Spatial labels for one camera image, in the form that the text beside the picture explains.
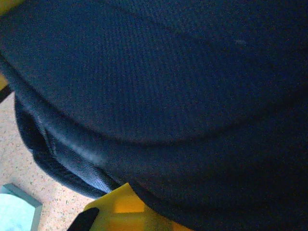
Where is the light blue sticky note pad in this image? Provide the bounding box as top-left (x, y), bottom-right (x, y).
top-left (0, 182), bottom-right (44, 231)

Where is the navy blue backpack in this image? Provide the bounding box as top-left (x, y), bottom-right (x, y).
top-left (0, 0), bottom-right (308, 231)

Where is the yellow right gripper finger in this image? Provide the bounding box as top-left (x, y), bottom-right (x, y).
top-left (85, 182), bottom-right (193, 231)

